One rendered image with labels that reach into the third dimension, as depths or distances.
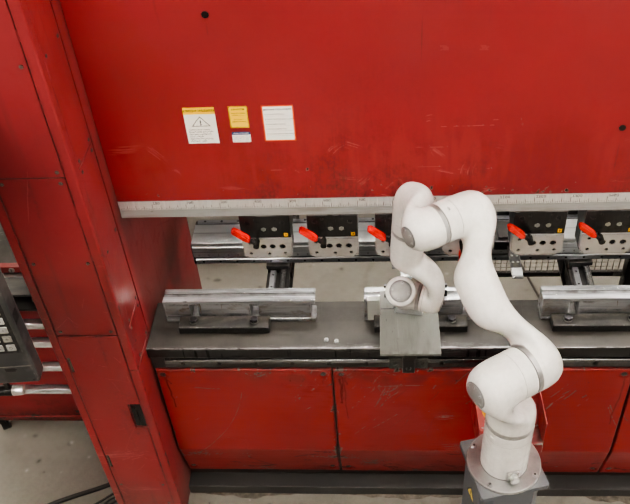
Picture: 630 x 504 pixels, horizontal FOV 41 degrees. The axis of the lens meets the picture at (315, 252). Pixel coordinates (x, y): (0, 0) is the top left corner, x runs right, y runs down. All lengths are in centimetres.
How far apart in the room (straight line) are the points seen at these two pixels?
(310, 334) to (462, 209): 96
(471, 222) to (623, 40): 60
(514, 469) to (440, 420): 81
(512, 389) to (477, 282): 25
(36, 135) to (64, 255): 40
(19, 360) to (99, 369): 54
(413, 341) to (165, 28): 114
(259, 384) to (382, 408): 43
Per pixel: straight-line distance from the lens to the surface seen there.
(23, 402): 367
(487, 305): 195
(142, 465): 317
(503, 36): 215
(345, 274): 419
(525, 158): 236
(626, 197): 251
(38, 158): 222
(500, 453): 218
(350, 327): 276
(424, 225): 191
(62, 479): 368
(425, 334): 257
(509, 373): 195
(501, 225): 289
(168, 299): 281
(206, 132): 231
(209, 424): 309
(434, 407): 294
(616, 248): 263
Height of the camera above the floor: 292
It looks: 42 degrees down
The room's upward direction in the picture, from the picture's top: 5 degrees counter-clockwise
